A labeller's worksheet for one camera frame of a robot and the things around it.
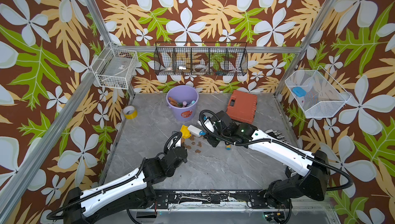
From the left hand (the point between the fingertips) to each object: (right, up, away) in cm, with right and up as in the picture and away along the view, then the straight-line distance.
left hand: (183, 143), depth 77 cm
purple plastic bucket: (-3, +24, +29) cm, 37 cm away
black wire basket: (+10, +50, +21) cm, 55 cm away
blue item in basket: (+65, +27, +10) cm, 71 cm away
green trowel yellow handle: (+26, -6, +13) cm, 30 cm away
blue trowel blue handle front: (+4, +21, +18) cm, 28 cm away
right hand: (+10, +4, 0) cm, 11 cm away
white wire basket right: (+73, +23, +1) cm, 77 cm away
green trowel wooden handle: (-8, +22, +21) cm, 32 cm away
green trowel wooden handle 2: (-7, +20, +24) cm, 32 cm away
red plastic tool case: (+39, +19, +32) cm, 54 cm away
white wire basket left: (-40, +41, +10) cm, 58 cm away
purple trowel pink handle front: (-1, +21, +17) cm, 27 cm away
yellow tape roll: (-42, +15, +33) cm, 55 cm away
